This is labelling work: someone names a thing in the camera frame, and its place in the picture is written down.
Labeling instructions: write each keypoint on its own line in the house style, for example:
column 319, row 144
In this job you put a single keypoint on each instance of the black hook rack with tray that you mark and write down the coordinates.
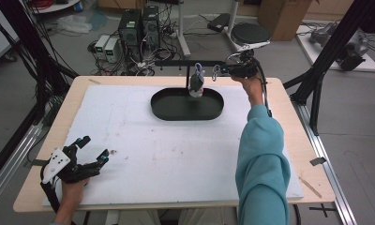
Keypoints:
column 176, row 106

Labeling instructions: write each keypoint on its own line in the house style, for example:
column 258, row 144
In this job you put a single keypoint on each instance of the large black computer tower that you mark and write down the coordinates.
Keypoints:
column 130, row 28

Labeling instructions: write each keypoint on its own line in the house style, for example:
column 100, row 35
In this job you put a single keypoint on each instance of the white floor board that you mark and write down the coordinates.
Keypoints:
column 313, row 53

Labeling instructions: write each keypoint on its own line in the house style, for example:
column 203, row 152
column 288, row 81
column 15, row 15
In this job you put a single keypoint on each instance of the white desk leg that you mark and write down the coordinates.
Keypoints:
column 182, row 31
column 232, row 22

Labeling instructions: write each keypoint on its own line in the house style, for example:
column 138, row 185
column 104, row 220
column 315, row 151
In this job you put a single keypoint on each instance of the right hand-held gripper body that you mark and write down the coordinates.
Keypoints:
column 246, row 69

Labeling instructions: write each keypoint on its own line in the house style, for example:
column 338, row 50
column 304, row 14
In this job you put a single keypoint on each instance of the thin wooden stick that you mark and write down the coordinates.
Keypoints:
column 310, row 187

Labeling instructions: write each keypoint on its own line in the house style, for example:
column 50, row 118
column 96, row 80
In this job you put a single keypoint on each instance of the black and pink plush toy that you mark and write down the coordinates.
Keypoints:
column 196, row 82

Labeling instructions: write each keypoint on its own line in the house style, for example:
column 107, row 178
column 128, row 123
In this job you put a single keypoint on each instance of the grey tape tab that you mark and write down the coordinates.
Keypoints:
column 318, row 161

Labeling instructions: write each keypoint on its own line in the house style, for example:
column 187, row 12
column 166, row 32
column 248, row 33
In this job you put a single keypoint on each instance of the white power supply unit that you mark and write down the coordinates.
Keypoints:
column 101, row 46
column 112, row 50

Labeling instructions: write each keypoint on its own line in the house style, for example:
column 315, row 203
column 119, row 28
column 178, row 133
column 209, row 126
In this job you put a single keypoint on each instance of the person's left hand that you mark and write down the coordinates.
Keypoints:
column 72, row 193

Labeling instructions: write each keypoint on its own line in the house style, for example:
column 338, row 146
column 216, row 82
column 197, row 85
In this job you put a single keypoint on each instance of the slim black computer tower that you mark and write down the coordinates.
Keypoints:
column 151, row 26

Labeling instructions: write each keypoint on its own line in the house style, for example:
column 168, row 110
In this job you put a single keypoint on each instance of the white plastic bag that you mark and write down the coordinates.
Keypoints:
column 73, row 23

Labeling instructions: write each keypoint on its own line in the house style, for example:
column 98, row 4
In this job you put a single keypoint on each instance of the grey machine on board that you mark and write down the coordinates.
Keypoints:
column 351, row 47

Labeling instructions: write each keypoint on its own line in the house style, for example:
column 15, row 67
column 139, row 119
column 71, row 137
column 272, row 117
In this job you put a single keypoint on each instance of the round white table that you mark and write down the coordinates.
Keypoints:
column 57, row 7

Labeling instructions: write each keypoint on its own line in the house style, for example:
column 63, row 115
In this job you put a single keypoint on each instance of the person's legs in beige trousers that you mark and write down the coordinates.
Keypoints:
column 138, row 217

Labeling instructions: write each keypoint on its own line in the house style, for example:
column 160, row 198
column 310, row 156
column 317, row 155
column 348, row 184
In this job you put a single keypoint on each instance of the black round stool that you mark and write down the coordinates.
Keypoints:
column 250, row 33

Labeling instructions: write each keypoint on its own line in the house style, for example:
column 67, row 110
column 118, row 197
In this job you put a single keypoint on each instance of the silver metal carabiner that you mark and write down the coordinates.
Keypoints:
column 216, row 72

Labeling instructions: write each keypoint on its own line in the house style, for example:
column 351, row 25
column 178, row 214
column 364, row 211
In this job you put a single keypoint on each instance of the white foam board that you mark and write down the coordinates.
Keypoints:
column 151, row 150

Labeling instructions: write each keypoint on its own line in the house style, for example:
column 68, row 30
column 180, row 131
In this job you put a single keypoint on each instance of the aluminium rail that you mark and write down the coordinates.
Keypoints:
column 327, row 175
column 10, row 159

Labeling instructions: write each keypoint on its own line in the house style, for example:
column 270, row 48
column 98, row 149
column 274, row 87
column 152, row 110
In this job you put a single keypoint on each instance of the dark tape tab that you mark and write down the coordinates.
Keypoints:
column 35, row 162

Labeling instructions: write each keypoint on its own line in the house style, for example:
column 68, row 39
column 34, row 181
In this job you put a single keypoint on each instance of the person's right hand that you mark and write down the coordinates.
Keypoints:
column 254, row 90

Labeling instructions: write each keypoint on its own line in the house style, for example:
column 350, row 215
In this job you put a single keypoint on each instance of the black flat case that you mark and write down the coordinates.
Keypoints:
column 219, row 22

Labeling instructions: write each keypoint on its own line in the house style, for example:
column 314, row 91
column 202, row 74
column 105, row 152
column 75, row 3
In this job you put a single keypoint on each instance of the cardboard box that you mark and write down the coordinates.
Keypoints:
column 284, row 18

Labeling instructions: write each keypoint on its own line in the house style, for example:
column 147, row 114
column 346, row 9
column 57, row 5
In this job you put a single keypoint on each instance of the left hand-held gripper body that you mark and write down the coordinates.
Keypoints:
column 56, row 162

